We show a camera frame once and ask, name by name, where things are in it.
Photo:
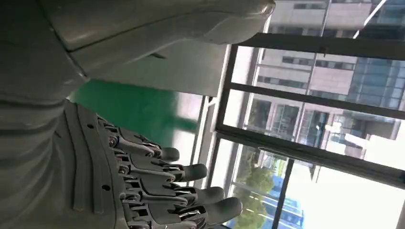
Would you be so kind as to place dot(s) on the green tree outdoors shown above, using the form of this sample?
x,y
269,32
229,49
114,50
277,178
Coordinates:
x,y
256,183

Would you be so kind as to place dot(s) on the green conveyor belt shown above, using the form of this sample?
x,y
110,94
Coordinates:
x,y
133,107

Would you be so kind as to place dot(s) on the blue structure outdoors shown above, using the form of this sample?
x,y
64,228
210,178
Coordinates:
x,y
291,211

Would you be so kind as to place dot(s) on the dark window frame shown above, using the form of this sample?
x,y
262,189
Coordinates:
x,y
316,47

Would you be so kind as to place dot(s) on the grey building outdoors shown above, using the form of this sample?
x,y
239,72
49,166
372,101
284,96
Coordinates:
x,y
284,79

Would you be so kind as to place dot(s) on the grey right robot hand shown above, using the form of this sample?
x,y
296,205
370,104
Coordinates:
x,y
126,28

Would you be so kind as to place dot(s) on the aluminium conveyor frame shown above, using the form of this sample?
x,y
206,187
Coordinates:
x,y
207,126

